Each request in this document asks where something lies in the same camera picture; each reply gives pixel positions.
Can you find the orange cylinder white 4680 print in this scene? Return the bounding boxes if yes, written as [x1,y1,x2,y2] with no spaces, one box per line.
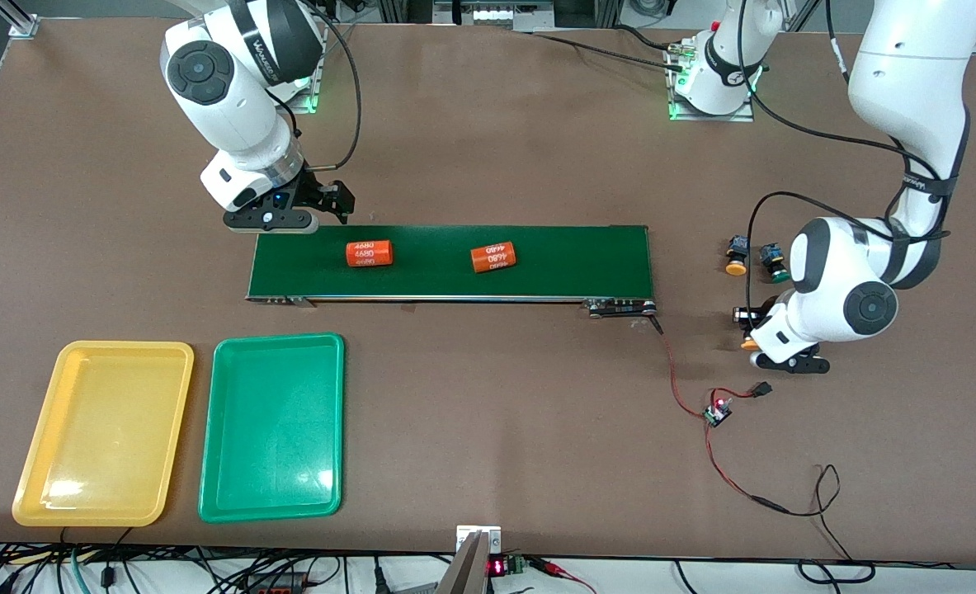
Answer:
[346,239,394,268]
[469,241,518,275]

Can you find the green mushroom push button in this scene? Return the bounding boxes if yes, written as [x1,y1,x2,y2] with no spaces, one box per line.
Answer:
[758,242,792,285]

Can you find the red lead with black plug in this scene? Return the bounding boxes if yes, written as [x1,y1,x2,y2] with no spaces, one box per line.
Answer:
[712,381,775,407]

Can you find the green conveyor belt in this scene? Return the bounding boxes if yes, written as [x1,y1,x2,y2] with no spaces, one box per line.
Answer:
[245,223,660,319]

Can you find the green plastic tray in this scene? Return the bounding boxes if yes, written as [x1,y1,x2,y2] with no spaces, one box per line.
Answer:
[197,332,347,524]

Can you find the white light unit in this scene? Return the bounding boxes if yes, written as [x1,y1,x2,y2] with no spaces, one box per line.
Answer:
[433,0,556,31]

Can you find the yellow plastic tray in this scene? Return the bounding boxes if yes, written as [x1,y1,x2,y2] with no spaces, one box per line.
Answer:
[12,340,196,528]

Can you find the red black clip lead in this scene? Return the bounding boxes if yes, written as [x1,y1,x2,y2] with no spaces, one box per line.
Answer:
[529,557,597,594]

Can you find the black power strip red switches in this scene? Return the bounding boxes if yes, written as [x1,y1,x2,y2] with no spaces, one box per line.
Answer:
[240,571,311,594]

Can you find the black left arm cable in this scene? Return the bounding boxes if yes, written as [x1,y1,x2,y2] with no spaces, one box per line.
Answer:
[735,0,971,331]

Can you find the red black motor wire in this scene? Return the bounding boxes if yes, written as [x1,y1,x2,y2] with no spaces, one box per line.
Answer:
[648,313,711,419]

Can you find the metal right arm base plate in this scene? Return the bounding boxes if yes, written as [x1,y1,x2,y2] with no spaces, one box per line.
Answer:
[285,25,329,115]

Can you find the red black power wire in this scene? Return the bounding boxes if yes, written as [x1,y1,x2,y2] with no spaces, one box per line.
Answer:
[705,425,876,585]

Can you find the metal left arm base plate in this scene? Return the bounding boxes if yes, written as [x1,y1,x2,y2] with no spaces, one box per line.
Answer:
[669,82,756,123]

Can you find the black cable across table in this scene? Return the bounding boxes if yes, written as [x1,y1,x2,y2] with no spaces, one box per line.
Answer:
[529,23,695,73]

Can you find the grey metal camera bracket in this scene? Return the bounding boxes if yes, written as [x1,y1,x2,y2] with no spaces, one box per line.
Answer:
[436,526,502,594]

